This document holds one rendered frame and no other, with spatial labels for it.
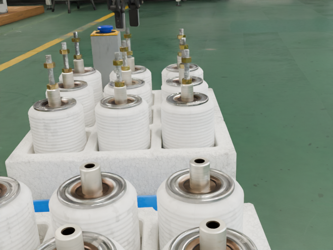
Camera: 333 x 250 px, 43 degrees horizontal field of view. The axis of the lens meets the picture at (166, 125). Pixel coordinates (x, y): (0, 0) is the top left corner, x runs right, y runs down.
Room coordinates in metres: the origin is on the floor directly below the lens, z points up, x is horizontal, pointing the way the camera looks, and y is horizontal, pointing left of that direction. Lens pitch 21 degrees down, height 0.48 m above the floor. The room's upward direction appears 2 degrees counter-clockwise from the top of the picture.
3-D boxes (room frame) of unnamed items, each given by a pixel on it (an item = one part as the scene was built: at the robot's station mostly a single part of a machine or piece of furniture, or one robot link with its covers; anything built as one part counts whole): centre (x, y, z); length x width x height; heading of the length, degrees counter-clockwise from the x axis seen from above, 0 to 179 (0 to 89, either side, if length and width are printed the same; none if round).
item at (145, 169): (0.84, 0.08, 0.09); 0.39 x 0.39 x 0.18; 89
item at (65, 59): (0.84, 0.20, 0.30); 0.01 x 0.01 x 0.08
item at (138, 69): (0.96, 0.08, 0.25); 0.08 x 0.08 x 0.01
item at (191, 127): (0.72, -0.04, 0.16); 0.10 x 0.10 x 0.18
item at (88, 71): (0.96, 0.19, 0.25); 0.08 x 0.08 x 0.01
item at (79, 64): (0.96, 0.19, 0.26); 0.02 x 0.02 x 0.03
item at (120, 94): (0.72, 0.08, 0.26); 0.02 x 0.02 x 0.03
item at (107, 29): (1.13, 0.15, 0.32); 0.04 x 0.04 x 0.02
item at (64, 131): (0.72, 0.20, 0.16); 0.10 x 0.10 x 0.18
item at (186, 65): (0.72, -0.04, 0.30); 0.01 x 0.01 x 0.08
